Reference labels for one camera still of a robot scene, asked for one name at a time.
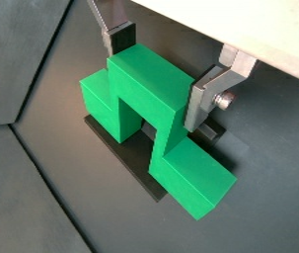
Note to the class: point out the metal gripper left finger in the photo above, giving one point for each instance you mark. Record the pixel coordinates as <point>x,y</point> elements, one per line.
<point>118,29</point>

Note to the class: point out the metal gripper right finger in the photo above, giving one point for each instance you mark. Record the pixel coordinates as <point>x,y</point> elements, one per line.
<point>210,89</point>

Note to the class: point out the green bridge-shaped block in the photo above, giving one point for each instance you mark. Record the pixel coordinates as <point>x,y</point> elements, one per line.
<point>141,88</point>

